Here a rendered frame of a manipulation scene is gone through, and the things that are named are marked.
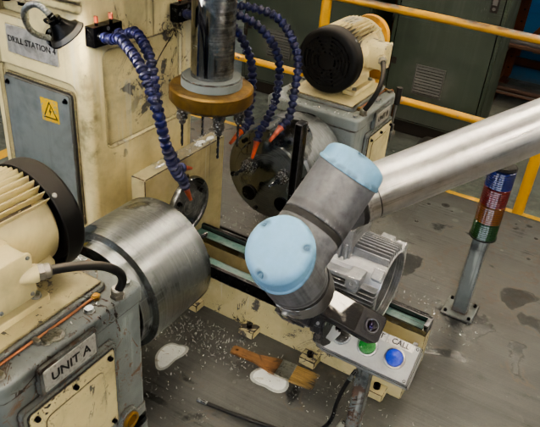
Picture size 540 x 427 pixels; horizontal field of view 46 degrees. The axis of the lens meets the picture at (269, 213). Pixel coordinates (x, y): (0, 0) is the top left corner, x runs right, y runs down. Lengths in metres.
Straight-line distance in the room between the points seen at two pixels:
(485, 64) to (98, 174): 3.27
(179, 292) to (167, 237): 0.11
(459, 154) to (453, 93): 3.44
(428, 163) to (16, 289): 0.62
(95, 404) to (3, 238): 0.33
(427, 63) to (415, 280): 2.84
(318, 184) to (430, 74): 3.68
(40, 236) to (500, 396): 1.02
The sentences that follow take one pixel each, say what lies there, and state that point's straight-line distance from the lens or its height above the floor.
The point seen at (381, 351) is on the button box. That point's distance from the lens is 1.12.
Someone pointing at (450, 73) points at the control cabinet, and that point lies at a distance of 4.42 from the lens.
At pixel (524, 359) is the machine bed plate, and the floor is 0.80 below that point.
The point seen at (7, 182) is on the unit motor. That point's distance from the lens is 0.96.
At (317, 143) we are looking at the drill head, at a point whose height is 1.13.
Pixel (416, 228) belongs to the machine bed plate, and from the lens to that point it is 1.98.
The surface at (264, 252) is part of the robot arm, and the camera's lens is 0.78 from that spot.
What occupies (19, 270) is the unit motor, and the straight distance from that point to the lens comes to 0.89.
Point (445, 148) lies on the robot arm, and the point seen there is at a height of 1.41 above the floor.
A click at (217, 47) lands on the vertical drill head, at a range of 1.30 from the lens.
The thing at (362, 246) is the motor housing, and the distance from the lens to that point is 1.29.
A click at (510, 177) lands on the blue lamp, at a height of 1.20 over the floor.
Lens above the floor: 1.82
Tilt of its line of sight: 32 degrees down
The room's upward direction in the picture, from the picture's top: 5 degrees clockwise
